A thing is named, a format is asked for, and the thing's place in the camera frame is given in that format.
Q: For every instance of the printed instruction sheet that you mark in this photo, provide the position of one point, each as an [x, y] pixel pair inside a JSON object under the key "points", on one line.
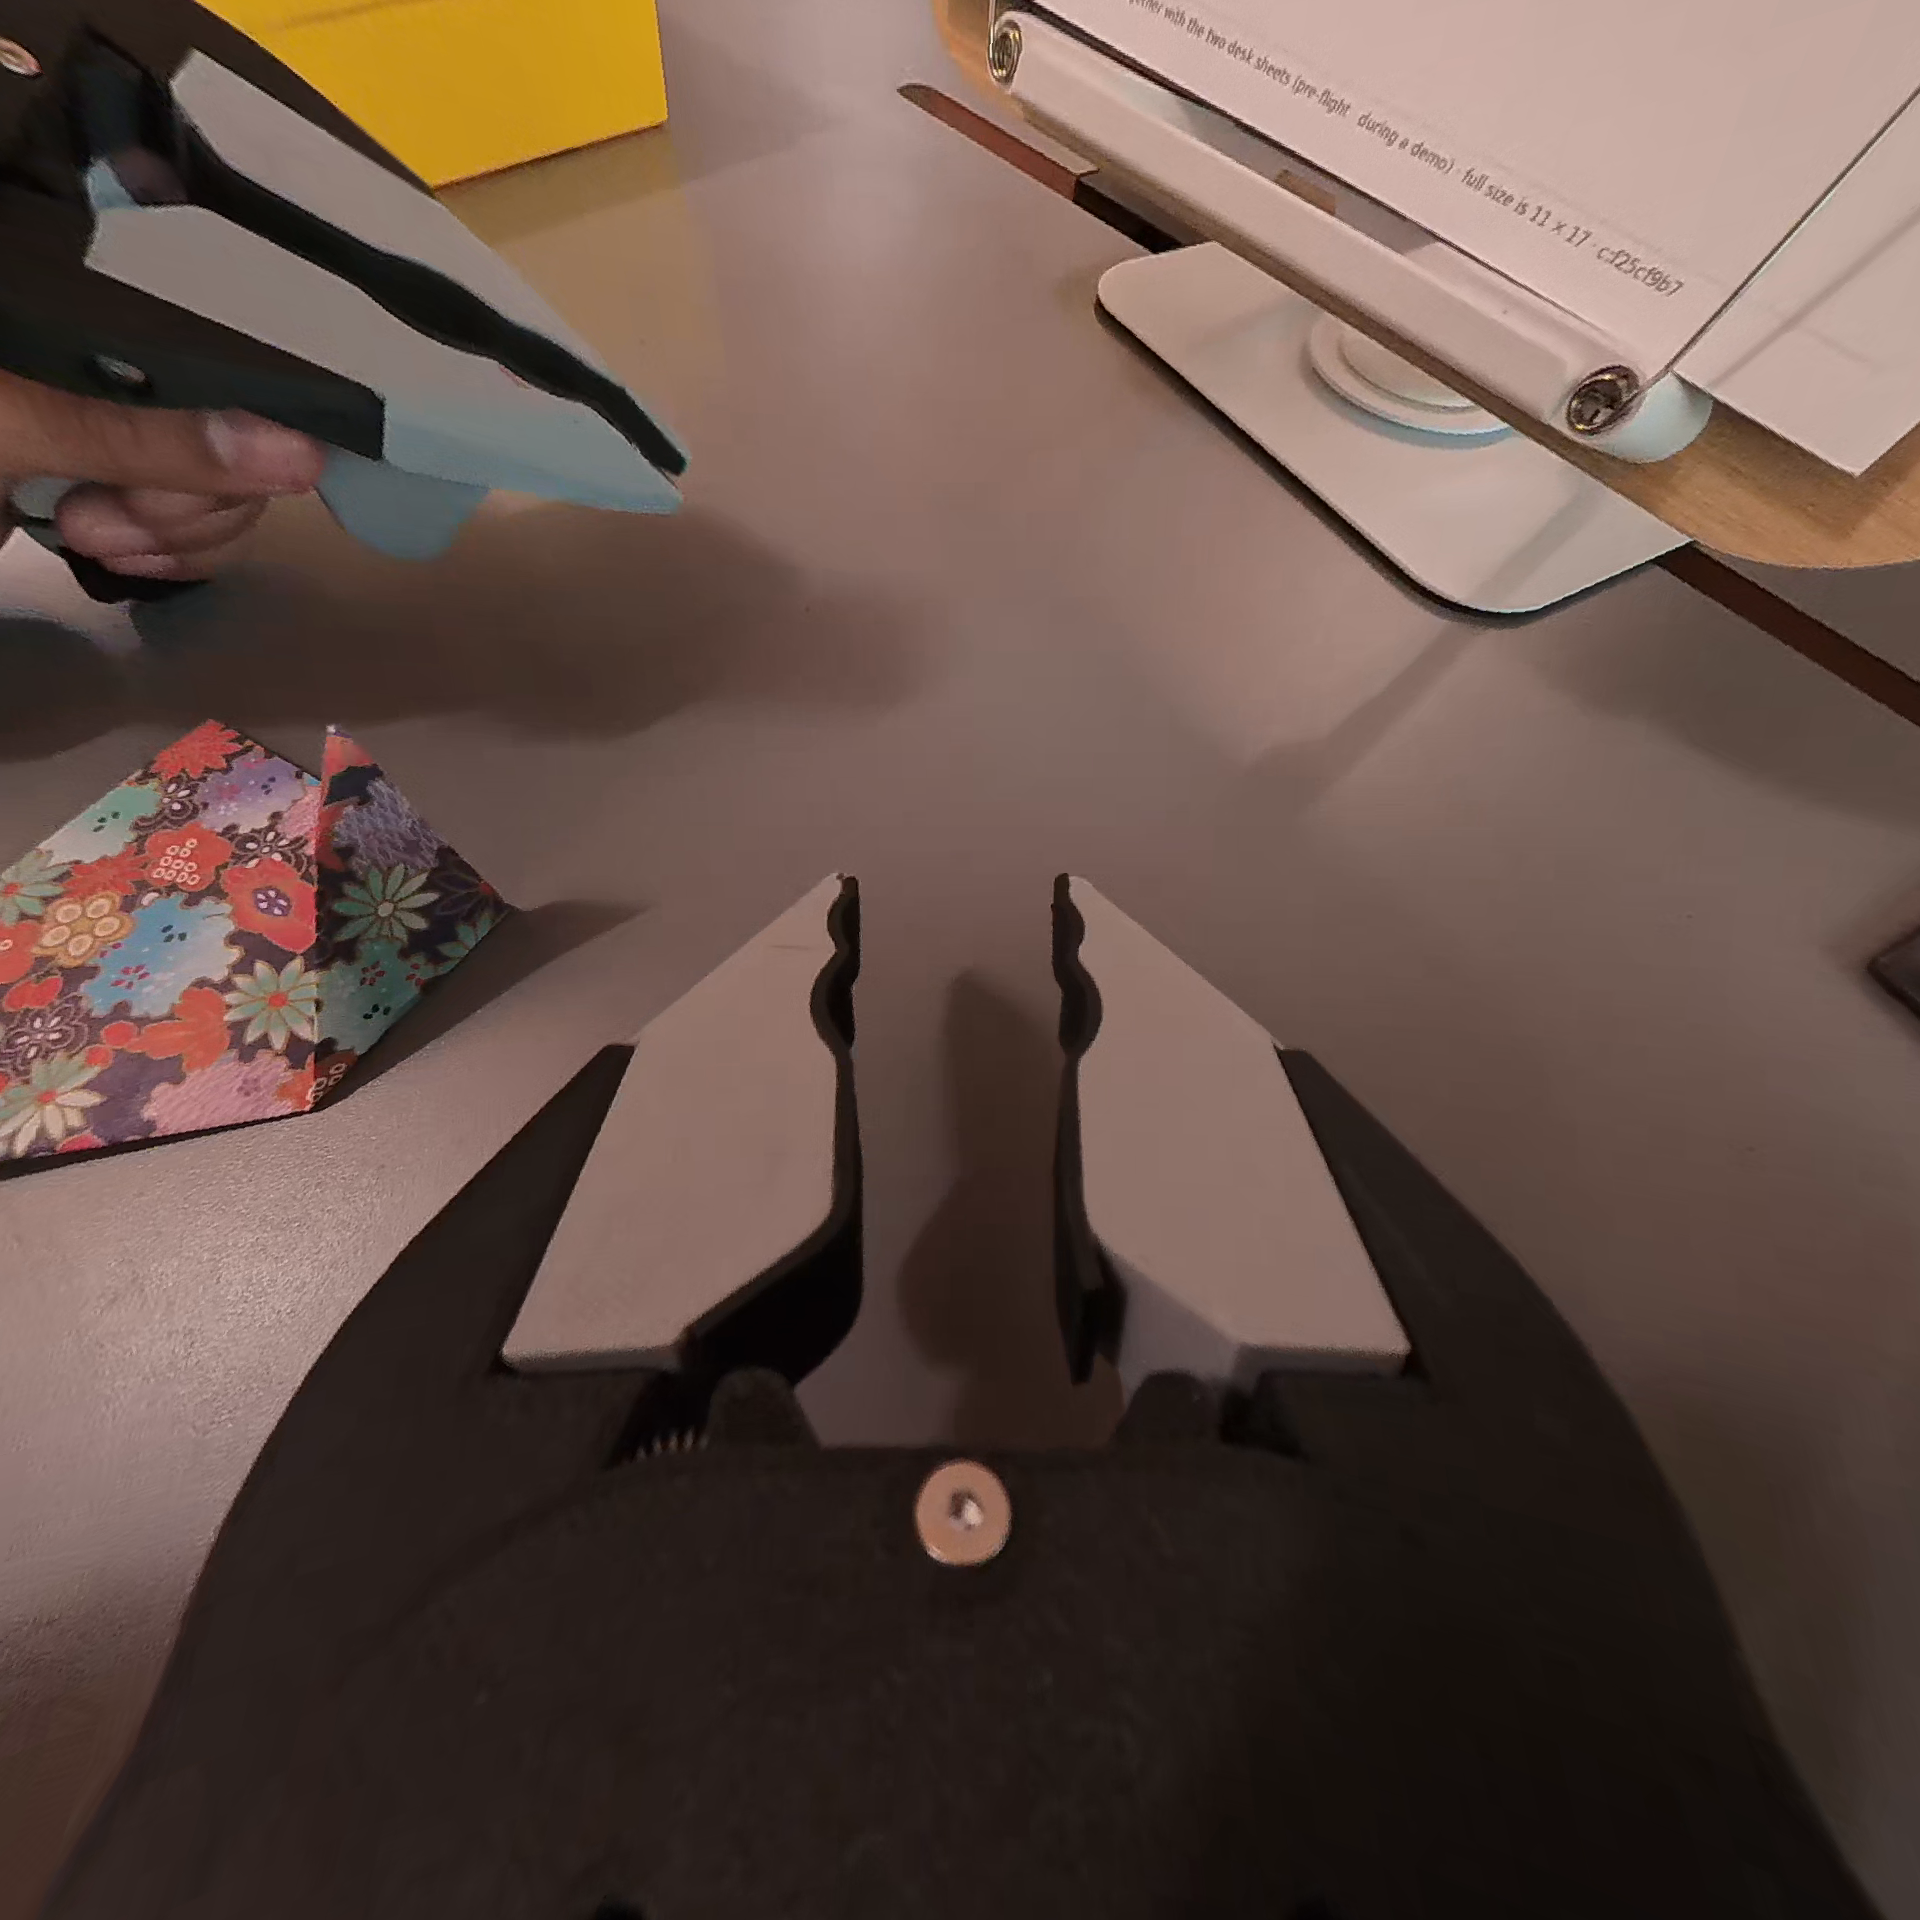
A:
{"points": [[1502, 104]]}

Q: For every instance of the floral origami paper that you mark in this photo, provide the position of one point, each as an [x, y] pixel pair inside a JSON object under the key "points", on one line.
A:
{"points": [[196, 975]]}

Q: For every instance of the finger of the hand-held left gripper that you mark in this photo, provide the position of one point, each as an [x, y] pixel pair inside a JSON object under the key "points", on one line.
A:
{"points": [[255, 301], [390, 225]]}

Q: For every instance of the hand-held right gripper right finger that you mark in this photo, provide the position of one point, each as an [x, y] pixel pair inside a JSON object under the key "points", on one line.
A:
{"points": [[1215, 1185]]}

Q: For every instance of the yellow box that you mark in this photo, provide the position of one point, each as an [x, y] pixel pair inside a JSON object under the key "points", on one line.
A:
{"points": [[496, 76]]}

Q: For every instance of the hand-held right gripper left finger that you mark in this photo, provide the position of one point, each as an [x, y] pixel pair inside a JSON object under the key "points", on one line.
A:
{"points": [[721, 1185]]}

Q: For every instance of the person's left hand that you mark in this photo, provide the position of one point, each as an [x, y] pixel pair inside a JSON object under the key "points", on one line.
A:
{"points": [[134, 451]]}

